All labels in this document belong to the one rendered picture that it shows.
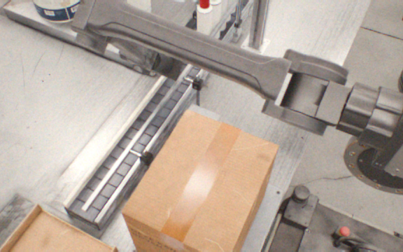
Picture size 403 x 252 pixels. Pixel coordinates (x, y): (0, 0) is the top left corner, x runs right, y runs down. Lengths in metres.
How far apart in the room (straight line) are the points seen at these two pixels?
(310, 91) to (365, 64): 2.24
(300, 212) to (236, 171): 0.94
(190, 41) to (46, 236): 0.77
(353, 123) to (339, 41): 1.08
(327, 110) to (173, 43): 0.24
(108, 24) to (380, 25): 2.66
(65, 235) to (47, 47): 0.75
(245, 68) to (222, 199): 0.36
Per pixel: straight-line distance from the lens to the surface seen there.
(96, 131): 1.34
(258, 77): 0.60
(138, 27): 0.62
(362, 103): 0.58
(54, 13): 1.64
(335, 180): 2.26
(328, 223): 1.87
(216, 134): 0.95
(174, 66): 1.24
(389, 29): 3.15
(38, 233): 1.23
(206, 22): 1.39
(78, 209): 1.17
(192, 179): 0.89
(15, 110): 1.48
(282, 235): 1.81
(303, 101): 0.60
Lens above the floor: 1.91
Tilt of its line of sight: 55 degrees down
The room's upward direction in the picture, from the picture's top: straight up
